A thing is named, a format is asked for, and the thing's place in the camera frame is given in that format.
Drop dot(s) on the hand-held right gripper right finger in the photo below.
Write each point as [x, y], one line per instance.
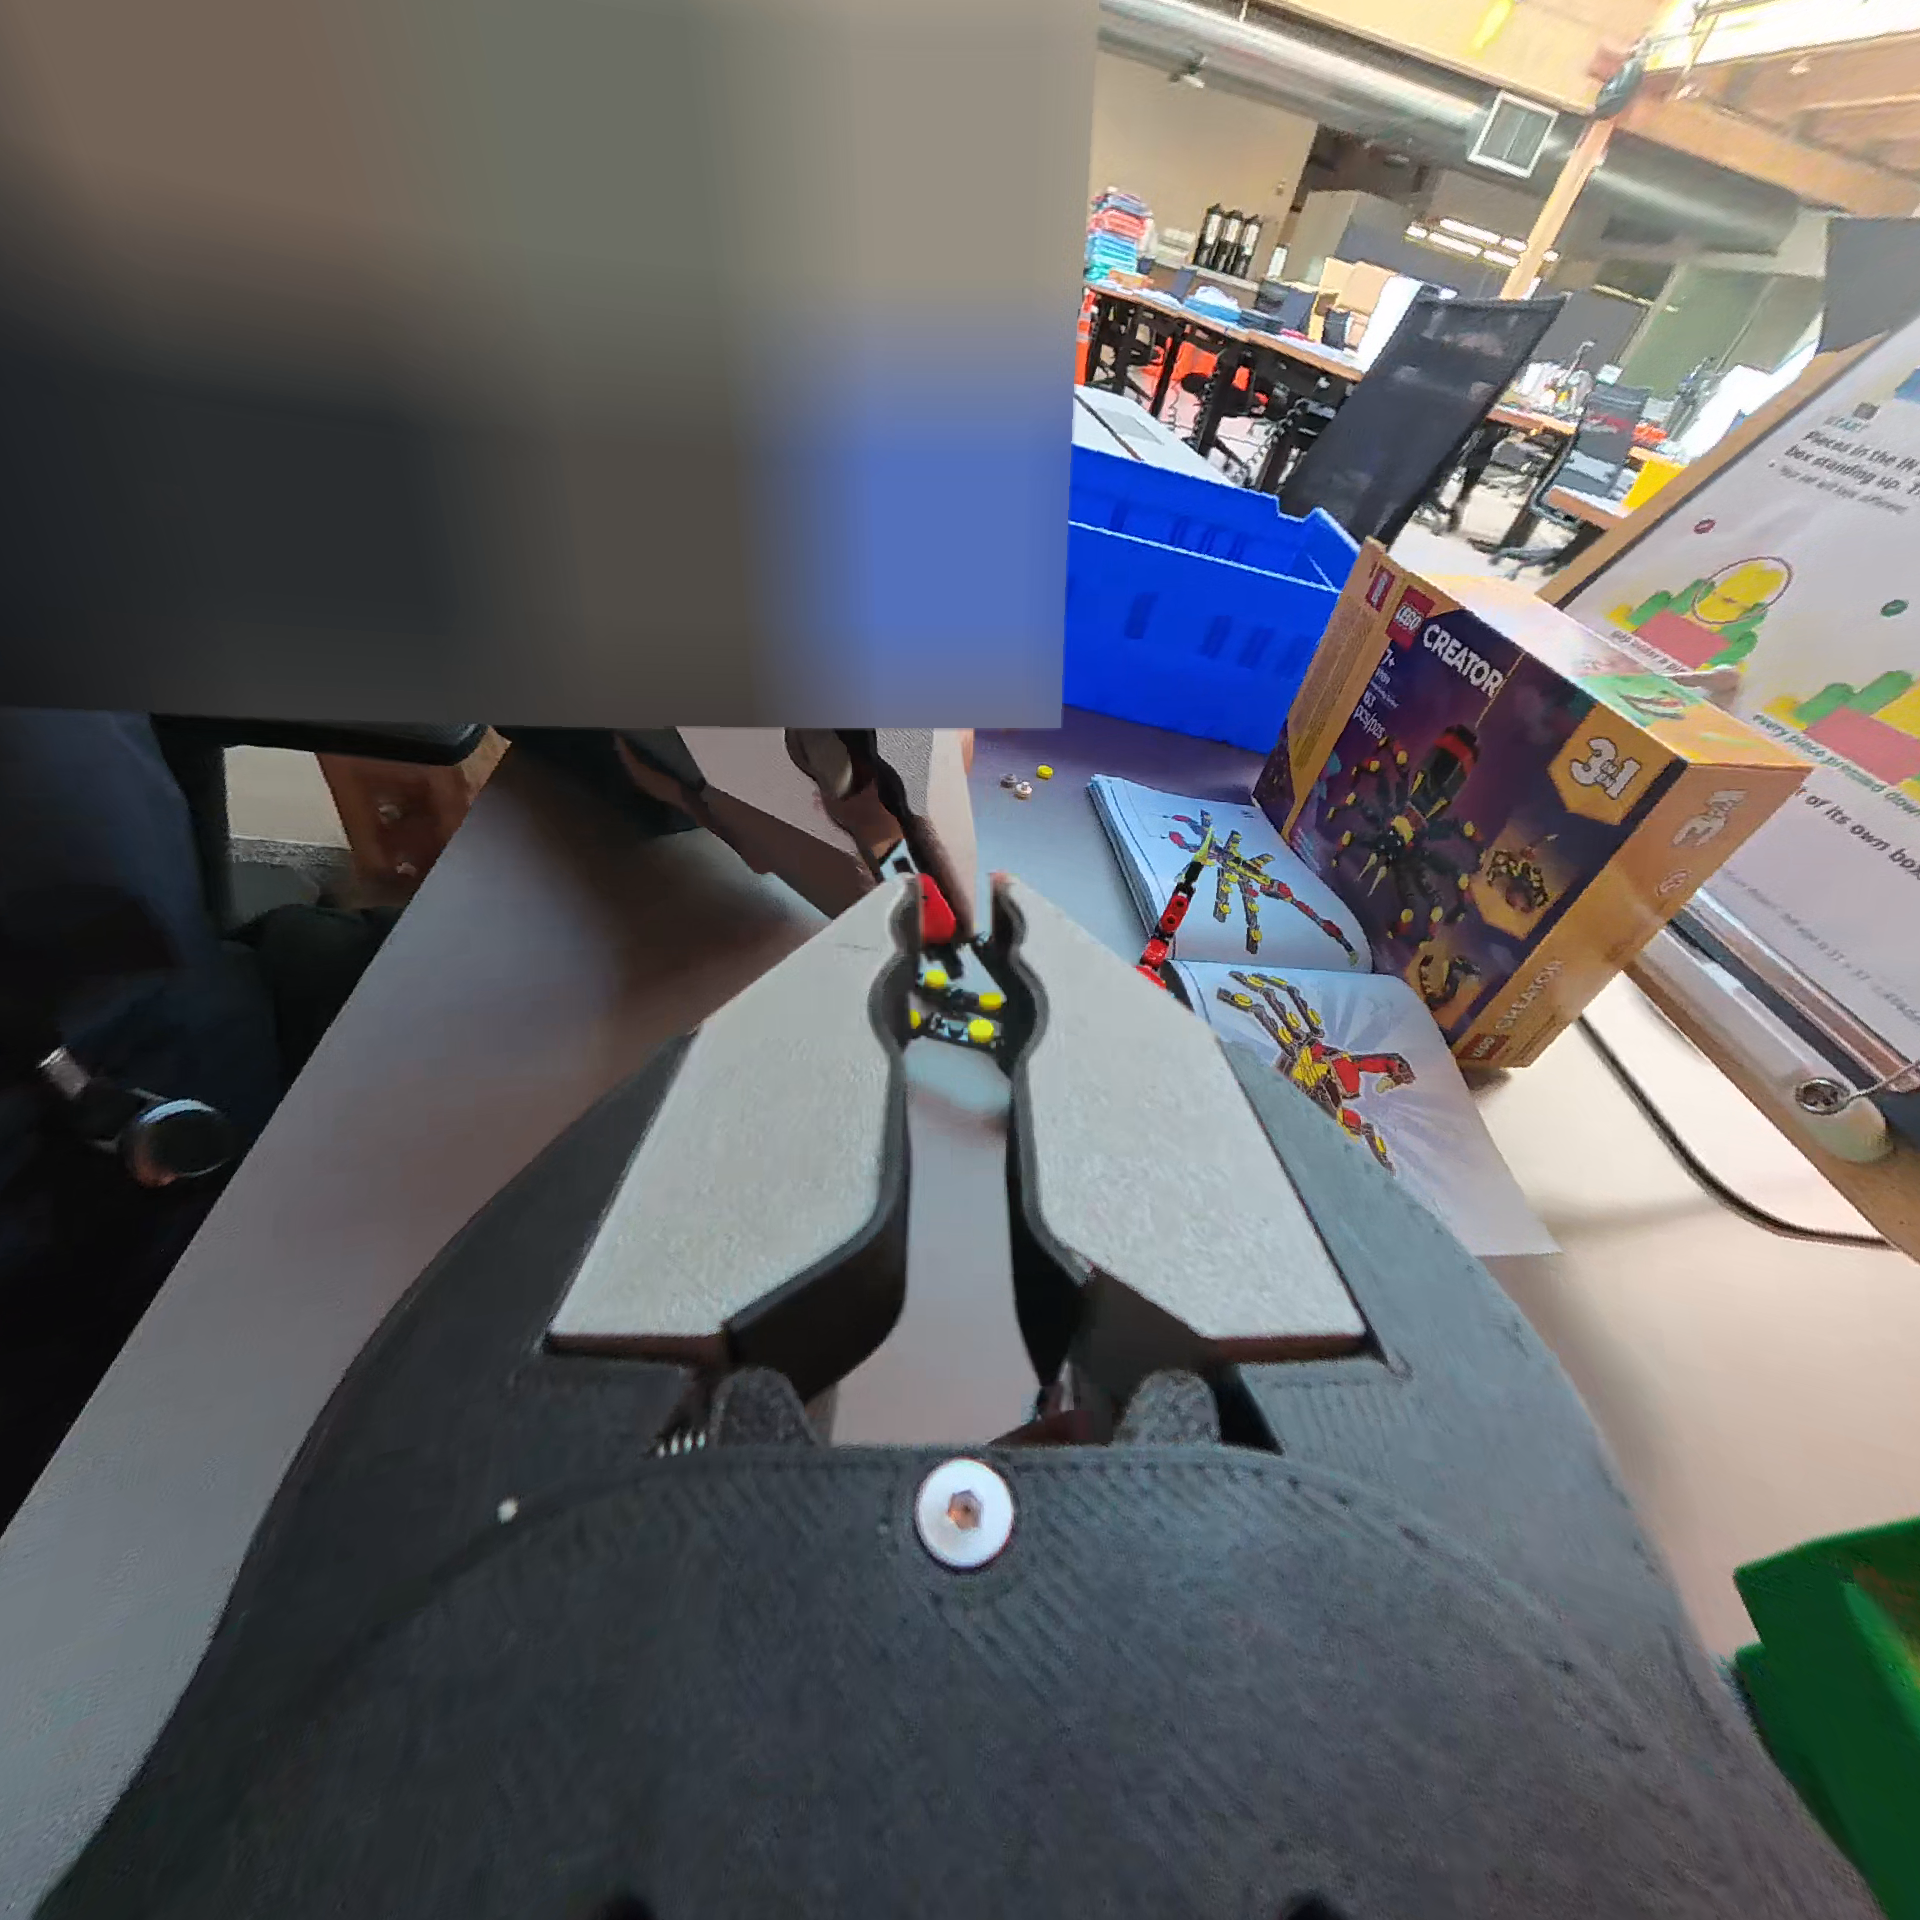
[1184, 1185]

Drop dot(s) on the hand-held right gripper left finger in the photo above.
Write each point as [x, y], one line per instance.
[751, 1171]

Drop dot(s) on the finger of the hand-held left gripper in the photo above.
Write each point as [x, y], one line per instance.
[763, 857]
[839, 783]

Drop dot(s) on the lego instruction booklet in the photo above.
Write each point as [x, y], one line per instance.
[1395, 1079]

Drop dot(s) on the red black lego tail piece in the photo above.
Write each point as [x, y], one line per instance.
[1178, 907]

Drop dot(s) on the lego set cardboard box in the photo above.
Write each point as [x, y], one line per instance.
[1499, 810]

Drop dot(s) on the wooden table leg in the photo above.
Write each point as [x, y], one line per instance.
[397, 826]

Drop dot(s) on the black armrest office chair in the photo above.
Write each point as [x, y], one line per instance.
[329, 734]

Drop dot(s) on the blue plastic bin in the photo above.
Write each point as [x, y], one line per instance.
[1184, 630]

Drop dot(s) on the grey storage tote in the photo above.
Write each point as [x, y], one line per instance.
[1141, 434]

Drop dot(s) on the wooden workbench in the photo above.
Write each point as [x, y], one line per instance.
[1201, 319]

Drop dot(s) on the stack of coloured cloths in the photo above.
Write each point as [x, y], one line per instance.
[1117, 235]

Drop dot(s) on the black mesh office chair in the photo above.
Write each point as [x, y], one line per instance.
[1425, 406]

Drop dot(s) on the instruction poster board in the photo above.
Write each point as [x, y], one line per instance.
[1800, 630]

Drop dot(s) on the green plastic bin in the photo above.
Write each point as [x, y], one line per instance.
[1844, 1695]

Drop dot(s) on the white vent grille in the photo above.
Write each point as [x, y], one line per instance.
[1512, 136]

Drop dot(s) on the yellow hanging lamp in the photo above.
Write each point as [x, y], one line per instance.
[1495, 23]

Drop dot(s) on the metal air duct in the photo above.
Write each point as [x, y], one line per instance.
[1349, 75]

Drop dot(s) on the slim wooden post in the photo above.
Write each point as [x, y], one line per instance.
[1559, 211]

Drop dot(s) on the black wall speaker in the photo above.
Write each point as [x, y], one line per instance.
[1623, 82]

